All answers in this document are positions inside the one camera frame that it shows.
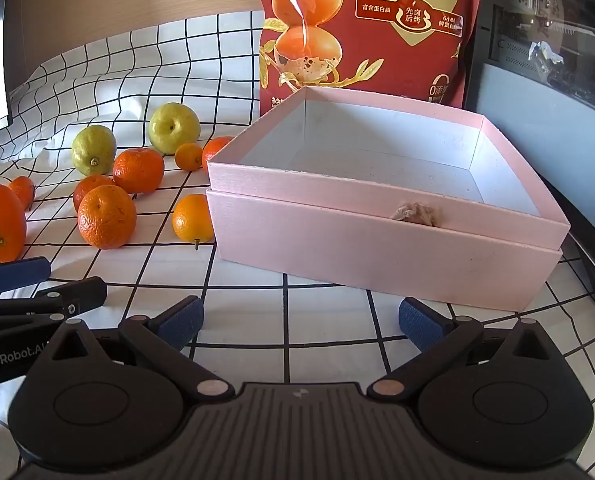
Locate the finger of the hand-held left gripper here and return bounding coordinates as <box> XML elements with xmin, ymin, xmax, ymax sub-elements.
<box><xmin>0</xmin><ymin>256</ymin><xmax>51</xmax><ymax>297</ymax></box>
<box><xmin>0</xmin><ymin>276</ymin><xmax>108</xmax><ymax>333</ymax></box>

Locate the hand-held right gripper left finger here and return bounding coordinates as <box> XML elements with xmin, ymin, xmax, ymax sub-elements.
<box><xmin>42</xmin><ymin>296</ymin><xmax>235</xmax><ymax>403</ymax></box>

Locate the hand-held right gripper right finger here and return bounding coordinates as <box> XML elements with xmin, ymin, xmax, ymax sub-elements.
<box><xmin>366</xmin><ymin>296</ymin><xmax>553</xmax><ymax>401</ymax></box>

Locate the mandarin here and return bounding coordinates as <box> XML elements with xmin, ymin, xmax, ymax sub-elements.
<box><xmin>77</xmin><ymin>185</ymin><xmax>138</xmax><ymax>250</ymax></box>
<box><xmin>202</xmin><ymin>136</ymin><xmax>236</xmax><ymax>173</ymax></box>
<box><xmin>72</xmin><ymin>174</ymin><xmax>115</xmax><ymax>212</ymax></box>
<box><xmin>8</xmin><ymin>176</ymin><xmax>36</xmax><ymax>211</ymax></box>
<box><xmin>112</xmin><ymin>148</ymin><xmax>165</xmax><ymax>194</ymax></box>

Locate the pink cardboard box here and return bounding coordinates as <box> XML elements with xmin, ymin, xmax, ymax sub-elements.
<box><xmin>206</xmin><ymin>85</ymin><xmax>571</xmax><ymax>312</ymax></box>

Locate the small smooth orange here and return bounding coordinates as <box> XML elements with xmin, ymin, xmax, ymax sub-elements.
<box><xmin>172</xmin><ymin>194</ymin><xmax>215</xmax><ymax>251</ymax></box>
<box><xmin>174</xmin><ymin>143</ymin><xmax>204</xmax><ymax>171</ymax></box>

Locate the green lemon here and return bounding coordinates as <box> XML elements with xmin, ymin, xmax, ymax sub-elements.
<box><xmin>71</xmin><ymin>125</ymin><xmax>117</xmax><ymax>177</ymax></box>

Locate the yellow-green lemon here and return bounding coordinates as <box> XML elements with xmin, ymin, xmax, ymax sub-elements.
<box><xmin>148</xmin><ymin>103</ymin><xmax>201</xmax><ymax>156</ymax></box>

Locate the white checked cloth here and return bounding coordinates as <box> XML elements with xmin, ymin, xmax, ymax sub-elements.
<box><xmin>0</xmin><ymin>10</ymin><xmax>595</xmax><ymax>480</ymax></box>

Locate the red snack bag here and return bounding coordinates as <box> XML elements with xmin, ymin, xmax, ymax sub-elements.
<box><xmin>254</xmin><ymin>0</ymin><xmax>485</xmax><ymax>120</ymax></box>

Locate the black computer case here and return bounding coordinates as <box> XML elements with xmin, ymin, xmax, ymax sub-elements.
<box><xmin>463</xmin><ymin>0</ymin><xmax>595</xmax><ymax>196</ymax></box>

